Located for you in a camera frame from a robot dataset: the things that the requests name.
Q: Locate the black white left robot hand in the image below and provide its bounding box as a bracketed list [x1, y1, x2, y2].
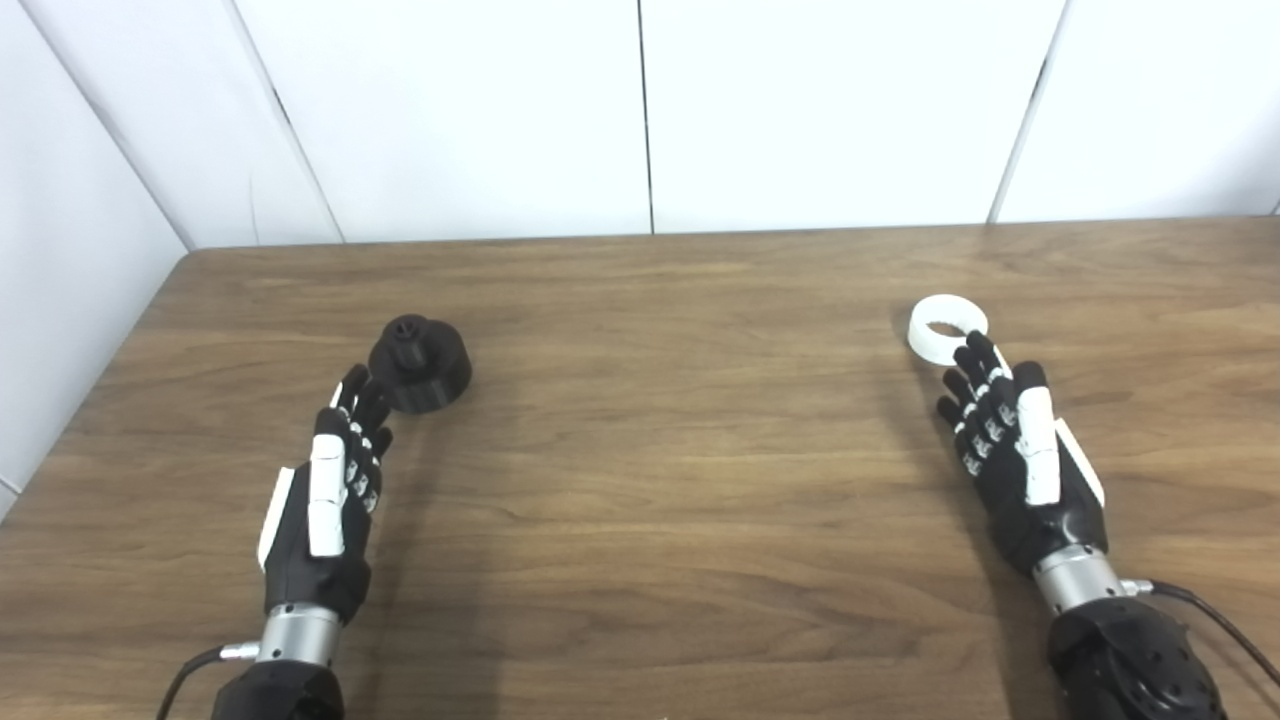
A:
[257, 364, 394, 627]

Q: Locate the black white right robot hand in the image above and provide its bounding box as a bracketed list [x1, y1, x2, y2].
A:
[936, 332, 1109, 577]

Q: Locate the white plastic ring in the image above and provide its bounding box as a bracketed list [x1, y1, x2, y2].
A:
[907, 294, 990, 367]

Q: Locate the round black stepped part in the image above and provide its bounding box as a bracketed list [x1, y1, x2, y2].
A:
[367, 314, 473, 414]

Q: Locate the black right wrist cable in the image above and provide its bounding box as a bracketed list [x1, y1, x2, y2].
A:
[1120, 578, 1280, 693]

